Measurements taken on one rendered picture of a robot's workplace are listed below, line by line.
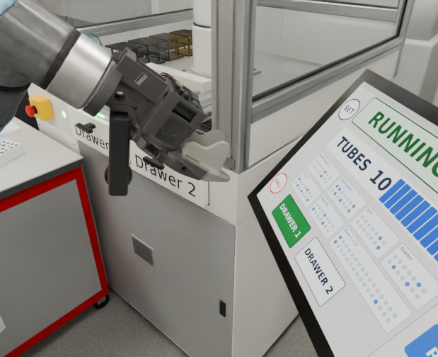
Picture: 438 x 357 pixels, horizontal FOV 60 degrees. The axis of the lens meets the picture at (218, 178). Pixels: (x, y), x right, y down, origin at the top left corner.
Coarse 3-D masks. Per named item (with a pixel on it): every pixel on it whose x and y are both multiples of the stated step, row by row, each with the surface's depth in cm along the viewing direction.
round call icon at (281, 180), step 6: (282, 168) 69; (282, 174) 68; (276, 180) 68; (282, 180) 67; (288, 180) 66; (270, 186) 69; (276, 186) 67; (282, 186) 66; (270, 192) 68; (276, 192) 67
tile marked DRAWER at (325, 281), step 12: (312, 240) 55; (300, 252) 55; (312, 252) 54; (324, 252) 52; (300, 264) 54; (312, 264) 52; (324, 264) 51; (312, 276) 51; (324, 276) 50; (336, 276) 48; (312, 288) 50; (324, 288) 49; (336, 288) 48; (324, 300) 48
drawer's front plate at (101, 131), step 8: (72, 112) 121; (80, 112) 118; (72, 120) 124; (80, 120) 120; (88, 120) 116; (96, 120) 113; (104, 120) 112; (72, 128) 126; (96, 128) 115; (104, 128) 112; (80, 136) 124; (96, 136) 117; (104, 136) 113; (88, 144) 123; (96, 144) 119; (104, 152) 118
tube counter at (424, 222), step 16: (384, 176) 50; (400, 176) 48; (384, 192) 49; (400, 192) 47; (416, 192) 45; (384, 208) 48; (400, 208) 46; (416, 208) 44; (432, 208) 43; (400, 224) 45; (416, 224) 43; (432, 224) 42; (416, 240) 43; (432, 240) 41; (432, 256) 40
